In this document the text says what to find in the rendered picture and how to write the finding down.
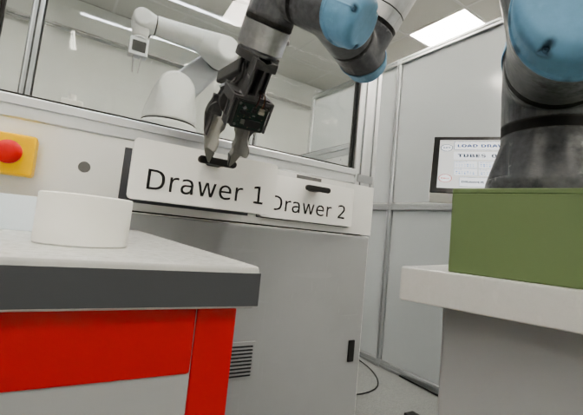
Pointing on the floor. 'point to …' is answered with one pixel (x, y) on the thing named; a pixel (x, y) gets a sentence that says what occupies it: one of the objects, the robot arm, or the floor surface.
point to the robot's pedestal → (503, 343)
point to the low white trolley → (117, 326)
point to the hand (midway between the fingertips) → (219, 155)
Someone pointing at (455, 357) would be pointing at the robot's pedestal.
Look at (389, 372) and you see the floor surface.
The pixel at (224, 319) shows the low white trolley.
